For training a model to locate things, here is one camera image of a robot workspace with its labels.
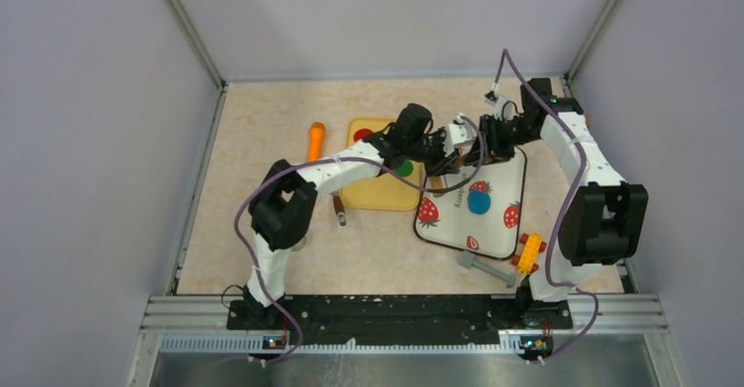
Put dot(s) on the wooden roller tool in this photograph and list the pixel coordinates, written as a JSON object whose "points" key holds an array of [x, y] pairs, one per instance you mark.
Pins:
{"points": [[461, 160]]}

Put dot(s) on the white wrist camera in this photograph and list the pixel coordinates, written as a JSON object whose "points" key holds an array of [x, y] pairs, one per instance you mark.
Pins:
{"points": [[504, 108], [460, 133]]}

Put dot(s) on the blue play dough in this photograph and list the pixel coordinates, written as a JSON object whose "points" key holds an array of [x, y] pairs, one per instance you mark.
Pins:
{"points": [[478, 202]]}

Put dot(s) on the white strawberry enamel tray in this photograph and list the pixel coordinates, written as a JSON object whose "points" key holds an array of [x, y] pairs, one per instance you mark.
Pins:
{"points": [[482, 216]]}

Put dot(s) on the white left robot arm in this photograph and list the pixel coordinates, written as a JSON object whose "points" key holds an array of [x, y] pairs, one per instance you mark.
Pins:
{"points": [[281, 208]]}

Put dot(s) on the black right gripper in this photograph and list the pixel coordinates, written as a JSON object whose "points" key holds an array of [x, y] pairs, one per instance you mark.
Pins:
{"points": [[493, 151]]}

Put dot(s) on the yellow plastic tray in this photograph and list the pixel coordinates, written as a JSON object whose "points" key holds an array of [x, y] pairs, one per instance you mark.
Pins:
{"points": [[383, 193]]}

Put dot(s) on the grey toy bolt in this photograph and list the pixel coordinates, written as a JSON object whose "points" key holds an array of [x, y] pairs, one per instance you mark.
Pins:
{"points": [[468, 260]]}

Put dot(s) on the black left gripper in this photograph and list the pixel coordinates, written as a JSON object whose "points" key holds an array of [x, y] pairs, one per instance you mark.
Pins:
{"points": [[444, 164]]}

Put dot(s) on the red dough disc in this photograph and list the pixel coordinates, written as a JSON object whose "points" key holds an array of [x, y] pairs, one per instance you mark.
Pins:
{"points": [[361, 134]]}

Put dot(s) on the yellow toy brick car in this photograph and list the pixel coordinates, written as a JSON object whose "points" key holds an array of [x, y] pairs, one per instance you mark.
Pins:
{"points": [[526, 262]]}

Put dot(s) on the green dough disc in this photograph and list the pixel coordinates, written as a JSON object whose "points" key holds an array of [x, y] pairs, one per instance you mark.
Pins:
{"points": [[405, 169]]}

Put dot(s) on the brown handled scraper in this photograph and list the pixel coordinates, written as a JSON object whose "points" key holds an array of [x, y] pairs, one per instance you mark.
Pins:
{"points": [[339, 209]]}

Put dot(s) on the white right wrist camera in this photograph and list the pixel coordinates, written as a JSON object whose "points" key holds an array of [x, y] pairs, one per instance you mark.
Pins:
{"points": [[504, 108]]}

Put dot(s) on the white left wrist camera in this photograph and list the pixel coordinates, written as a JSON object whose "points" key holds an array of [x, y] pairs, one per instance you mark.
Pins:
{"points": [[460, 133]]}

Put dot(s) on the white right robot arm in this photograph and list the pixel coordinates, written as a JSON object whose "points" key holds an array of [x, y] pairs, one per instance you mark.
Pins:
{"points": [[600, 220]]}

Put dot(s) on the orange toy rolling pin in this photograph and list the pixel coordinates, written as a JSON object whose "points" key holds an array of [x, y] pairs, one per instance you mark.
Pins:
{"points": [[317, 136]]}

